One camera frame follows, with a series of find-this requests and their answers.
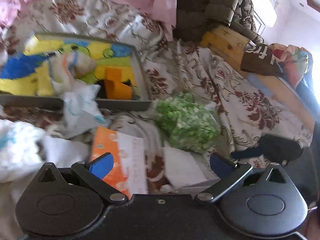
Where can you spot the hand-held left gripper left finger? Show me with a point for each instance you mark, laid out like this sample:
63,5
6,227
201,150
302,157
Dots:
101,166

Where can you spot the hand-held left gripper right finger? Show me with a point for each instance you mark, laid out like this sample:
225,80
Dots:
220,165

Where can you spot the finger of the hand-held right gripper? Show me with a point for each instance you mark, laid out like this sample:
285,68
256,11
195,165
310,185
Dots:
246,153

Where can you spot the grey rectangular tray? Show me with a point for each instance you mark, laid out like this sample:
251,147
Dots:
120,103

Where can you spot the white patterned cloth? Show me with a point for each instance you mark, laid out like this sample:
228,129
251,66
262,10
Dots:
77,105

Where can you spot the orange ribbed cup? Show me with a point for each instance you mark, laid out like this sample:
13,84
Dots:
117,87

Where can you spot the white whale towel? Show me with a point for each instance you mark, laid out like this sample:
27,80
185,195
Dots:
22,145

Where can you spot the orange and white tissue box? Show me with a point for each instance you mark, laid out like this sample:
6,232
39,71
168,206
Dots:
125,160

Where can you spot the floral bedspread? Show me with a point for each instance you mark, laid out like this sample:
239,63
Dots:
250,110

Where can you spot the bag of green pellets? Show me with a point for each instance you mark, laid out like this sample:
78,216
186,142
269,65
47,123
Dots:
185,120

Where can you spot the colourful cartoon pillow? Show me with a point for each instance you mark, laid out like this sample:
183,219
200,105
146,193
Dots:
292,62

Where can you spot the brown printed cloth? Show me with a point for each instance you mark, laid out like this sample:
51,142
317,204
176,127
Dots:
257,60

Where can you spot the wooden bed board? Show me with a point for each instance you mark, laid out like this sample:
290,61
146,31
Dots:
225,42

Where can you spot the cartoon frog towel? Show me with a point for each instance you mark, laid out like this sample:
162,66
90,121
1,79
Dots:
20,70

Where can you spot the olive quilted jacket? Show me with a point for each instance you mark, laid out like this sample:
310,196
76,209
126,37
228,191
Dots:
200,5

